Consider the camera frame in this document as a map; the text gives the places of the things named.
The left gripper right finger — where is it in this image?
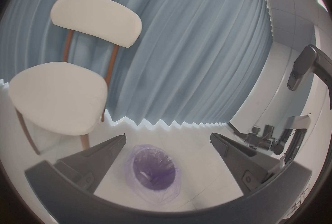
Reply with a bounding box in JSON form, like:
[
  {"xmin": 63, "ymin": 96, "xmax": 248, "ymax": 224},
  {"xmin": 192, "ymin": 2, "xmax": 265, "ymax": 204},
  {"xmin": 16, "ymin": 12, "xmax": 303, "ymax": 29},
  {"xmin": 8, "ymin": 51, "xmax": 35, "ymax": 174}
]
[{"xmin": 210, "ymin": 133, "xmax": 282, "ymax": 194}]

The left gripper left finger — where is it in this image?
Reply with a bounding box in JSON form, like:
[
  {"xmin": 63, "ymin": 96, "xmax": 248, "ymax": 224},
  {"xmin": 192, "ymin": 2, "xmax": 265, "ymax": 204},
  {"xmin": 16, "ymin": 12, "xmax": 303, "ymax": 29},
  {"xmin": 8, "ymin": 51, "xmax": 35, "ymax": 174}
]
[{"xmin": 53, "ymin": 133, "xmax": 127, "ymax": 191}]

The purple plastic bag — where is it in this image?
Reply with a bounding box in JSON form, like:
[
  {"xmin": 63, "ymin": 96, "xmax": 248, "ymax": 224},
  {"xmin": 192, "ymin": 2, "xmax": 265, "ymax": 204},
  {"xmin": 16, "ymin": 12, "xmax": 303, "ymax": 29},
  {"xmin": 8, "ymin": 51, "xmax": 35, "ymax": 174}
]
[{"xmin": 123, "ymin": 144, "xmax": 182, "ymax": 205}]

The pale grey trash bin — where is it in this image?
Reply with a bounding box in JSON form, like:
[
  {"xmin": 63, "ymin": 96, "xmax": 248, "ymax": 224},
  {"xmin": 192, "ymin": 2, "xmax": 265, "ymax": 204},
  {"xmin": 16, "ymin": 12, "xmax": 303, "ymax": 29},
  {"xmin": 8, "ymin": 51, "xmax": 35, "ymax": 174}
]
[{"xmin": 132, "ymin": 149, "xmax": 177, "ymax": 192}]

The crumpled white paper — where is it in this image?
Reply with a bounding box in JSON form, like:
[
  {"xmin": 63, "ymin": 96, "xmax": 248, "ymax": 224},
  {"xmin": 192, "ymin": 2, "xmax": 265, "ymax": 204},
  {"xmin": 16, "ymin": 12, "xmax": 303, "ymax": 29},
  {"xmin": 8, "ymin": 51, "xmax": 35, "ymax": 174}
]
[{"xmin": 139, "ymin": 171, "xmax": 154, "ymax": 181}]

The white chair with wooden legs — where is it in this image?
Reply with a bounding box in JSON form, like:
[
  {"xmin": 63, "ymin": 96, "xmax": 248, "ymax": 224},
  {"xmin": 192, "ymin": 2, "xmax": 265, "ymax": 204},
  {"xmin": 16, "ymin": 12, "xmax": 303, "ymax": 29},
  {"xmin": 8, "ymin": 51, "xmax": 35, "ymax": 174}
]
[{"xmin": 8, "ymin": 0, "xmax": 143, "ymax": 155}]

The pale blue curtain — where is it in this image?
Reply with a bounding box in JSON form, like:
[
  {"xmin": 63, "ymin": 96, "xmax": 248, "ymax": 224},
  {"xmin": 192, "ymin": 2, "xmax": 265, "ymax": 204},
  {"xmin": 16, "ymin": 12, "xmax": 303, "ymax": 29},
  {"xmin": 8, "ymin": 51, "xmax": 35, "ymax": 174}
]
[{"xmin": 0, "ymin": 0, "xmax": 275, "ymax": 130}]

